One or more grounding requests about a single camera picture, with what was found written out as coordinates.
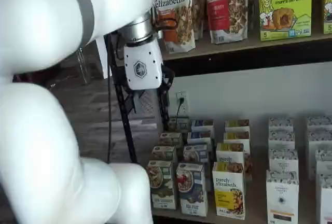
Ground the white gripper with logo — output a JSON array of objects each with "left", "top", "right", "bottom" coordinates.
[{"left": 123, "top": 38, "right": 175, "bottom": 113}]

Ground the blue white Nature's Path box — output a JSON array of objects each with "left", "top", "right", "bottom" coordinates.
[
  {"left": 187, "top": 130, "right": 215, "bottom": 152},
  {"left": 176, "top": 162, "right": 208, "bottom": 217},
  {"left": 191, "top": 119, "right": 215, "bottom": 134},
  {"left": 183, "top": 143, "right": 210, "bottom": 191}
]

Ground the yellow Purely Elizabeth box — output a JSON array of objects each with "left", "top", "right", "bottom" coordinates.
[
  {"left": 212, "top": 161, "right": 246, "bottom": 220},
  {"left": 216, "top": 143, "right": 252, "bottom": 181},
  {"left": 223, "top": 131, "right": 251, "bottom": 155},
  {"left": 225, "top": 119, "right": 250, "bottom": 134}
]

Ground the white Organic Pantry box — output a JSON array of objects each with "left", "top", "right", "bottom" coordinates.
[
  {"left": 268, "top": 130, "right": 296, "bottom": 151},
  {"left": 268, "top": 117, "right": 294, "bottom": 133},
  {"left": 266, "top": 170, "right": 300, "bottom": 224},
  {"left": 268, "top": 149, "right": 299, "bottom": 173}
]

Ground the green Bobo's apple pie box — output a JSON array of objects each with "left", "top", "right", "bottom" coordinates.
[{"left": 258, "top": 0, "right": 313, "bottom": 41}]

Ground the yellow snack box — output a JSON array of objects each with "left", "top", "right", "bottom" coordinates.
[{"left": 323, "top": 0, "right": 332, "bottom": 35}]

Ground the orange Purely Elizabeth granola bag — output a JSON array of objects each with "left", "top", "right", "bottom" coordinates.
[{"left": 152, "top": 0, "right": 197, "bottom": 54}]

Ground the white granola bag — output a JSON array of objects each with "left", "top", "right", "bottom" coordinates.
[
  {"left": 190, "top": 0, "right": 209, "bottom": 40},
  {"left": 246, "top": 0, "right": 256, "bottom": 32}
]

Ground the red Purely Elizabeth granola bag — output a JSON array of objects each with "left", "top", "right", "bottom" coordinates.
[{"left": 200, "top": 0, "right": 249, "bottom": 45}]

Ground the white patterned carton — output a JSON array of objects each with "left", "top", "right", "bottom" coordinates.
[
  {"left": 317, "top": 174, "right": 332, "bottom": 224},
  {"left": 306, "top": 129, "right": 332, "bottom": 180},
  {"left": 315, "top": 149, "right": 332, "bottom": 177},
  {"left": 306, "top": 115, "right": 332, "bottom": 133}
]

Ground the black power cord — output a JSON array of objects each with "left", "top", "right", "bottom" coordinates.
[{"left": 175, "top": 96, "right": 185, "bottom": 131}]

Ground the white wall outlet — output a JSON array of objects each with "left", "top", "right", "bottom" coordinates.
[{"left": 175, "top": 91, "right": 189, "bottom": 113}]

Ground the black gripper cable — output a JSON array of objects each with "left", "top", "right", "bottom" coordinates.
[{"left": 103, "top": 8, "right": 179, "bottom": 164}]

